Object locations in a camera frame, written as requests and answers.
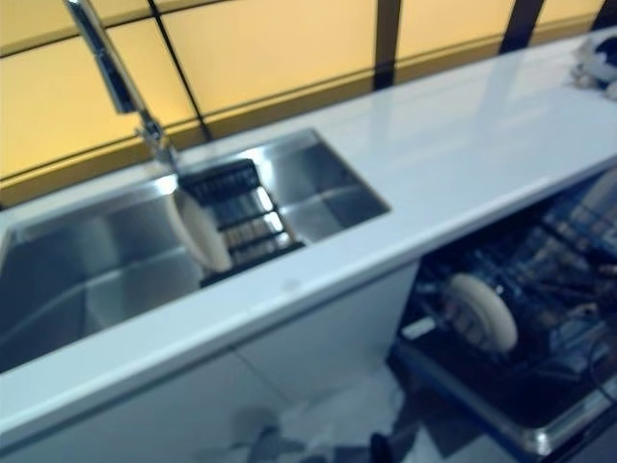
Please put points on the white handheld device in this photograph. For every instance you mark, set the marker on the white handheld device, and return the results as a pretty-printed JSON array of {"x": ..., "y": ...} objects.
[{"x": 585, "y": 67}]

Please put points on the stainless steel sink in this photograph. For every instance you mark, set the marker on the stainless steel sink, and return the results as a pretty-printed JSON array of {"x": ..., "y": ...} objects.
[{"x": 96, "y": 270}]

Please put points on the black dish drying rack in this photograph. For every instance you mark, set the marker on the black dish drying rack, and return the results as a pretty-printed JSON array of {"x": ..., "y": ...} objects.
[{"x": 250, "y": 226}]

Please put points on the white cabinet door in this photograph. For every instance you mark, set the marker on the white cabinet door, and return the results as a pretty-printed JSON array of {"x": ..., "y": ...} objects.
[
  {"x": 120, "y": 415},
  {"x": 337, "y": 333}
]

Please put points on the chrome gooseneck faucet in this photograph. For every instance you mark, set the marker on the chrome gooseneck faucet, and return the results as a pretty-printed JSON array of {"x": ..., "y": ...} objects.
[{"x": 111, "y": 67}]

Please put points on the deep cream plate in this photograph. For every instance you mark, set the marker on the deep cream plate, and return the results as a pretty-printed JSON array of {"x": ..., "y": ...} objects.
[{"x": 487, "y": 308}]

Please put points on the dishwasher with open door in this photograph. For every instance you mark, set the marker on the dishwasher with open door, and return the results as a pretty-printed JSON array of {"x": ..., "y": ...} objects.
[{"x": 482, "y": 395}]

